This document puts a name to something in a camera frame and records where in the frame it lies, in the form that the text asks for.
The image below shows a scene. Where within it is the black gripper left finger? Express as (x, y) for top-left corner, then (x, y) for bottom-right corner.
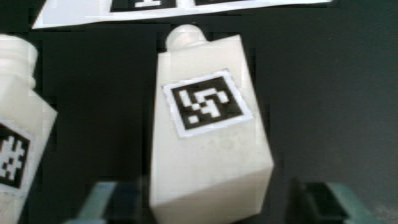
(64, 180), (143, 224)

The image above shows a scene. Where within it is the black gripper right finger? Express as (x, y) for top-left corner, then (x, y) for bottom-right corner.
(288, 179), (386, 224)

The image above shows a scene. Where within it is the white stool leg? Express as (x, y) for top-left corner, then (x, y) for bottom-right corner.
(150, 25), (274, 224)
(0, 34), (57, 224)

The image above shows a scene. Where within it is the white sheet with tags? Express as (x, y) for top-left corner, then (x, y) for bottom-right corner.
(32, 0), (333, 29)

